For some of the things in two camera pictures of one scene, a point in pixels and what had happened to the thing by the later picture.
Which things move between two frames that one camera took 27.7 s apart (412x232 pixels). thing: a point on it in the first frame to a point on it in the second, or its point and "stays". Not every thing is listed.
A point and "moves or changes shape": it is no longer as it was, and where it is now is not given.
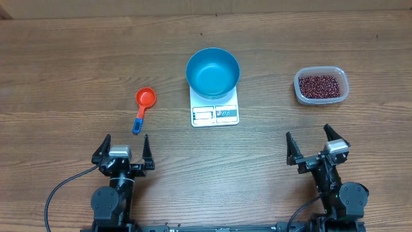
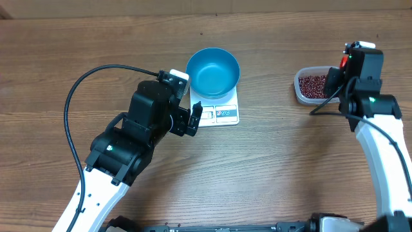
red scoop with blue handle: [145, 97] moves or changes shape
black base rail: [286, 227] stays
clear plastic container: [321, 84] stays
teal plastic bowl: [212, 73] stays
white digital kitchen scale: [214, 113] stays
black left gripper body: [136, 171] to [174, 122]
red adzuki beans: [319, 87] stays
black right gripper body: [325, 180] to [335, 80]
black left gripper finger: [149, 164] to [196, 115]
